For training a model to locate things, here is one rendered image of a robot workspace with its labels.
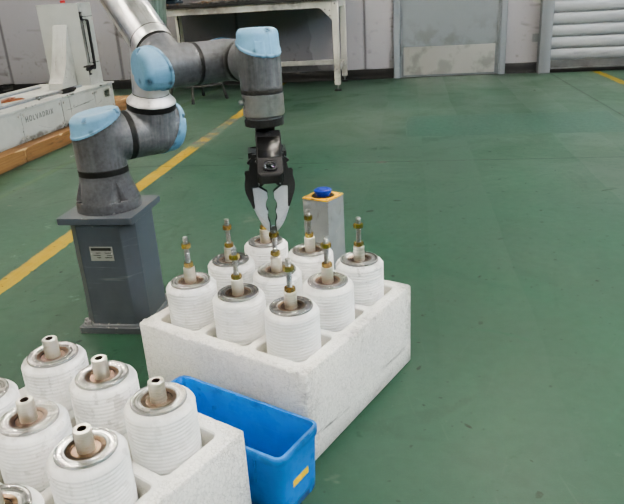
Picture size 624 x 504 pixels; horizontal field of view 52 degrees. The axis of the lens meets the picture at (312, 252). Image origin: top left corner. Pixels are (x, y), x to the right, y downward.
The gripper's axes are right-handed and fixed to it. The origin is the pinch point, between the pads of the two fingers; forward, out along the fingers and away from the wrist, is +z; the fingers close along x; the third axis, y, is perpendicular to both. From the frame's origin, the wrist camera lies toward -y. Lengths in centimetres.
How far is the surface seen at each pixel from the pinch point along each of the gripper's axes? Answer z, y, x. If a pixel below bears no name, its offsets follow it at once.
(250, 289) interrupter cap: 9.3, -7.8, 5.1
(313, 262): 10.4, 5.1, -7.6
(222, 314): 11.6, -12.3, 10.3
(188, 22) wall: -24, 541, 61
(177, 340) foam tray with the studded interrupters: 17.9, -8.7, 19.4
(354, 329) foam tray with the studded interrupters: 16.8, -12.9, -13.1
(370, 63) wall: 21, 502, -106
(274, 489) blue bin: 28.8, -38.1, 3.3
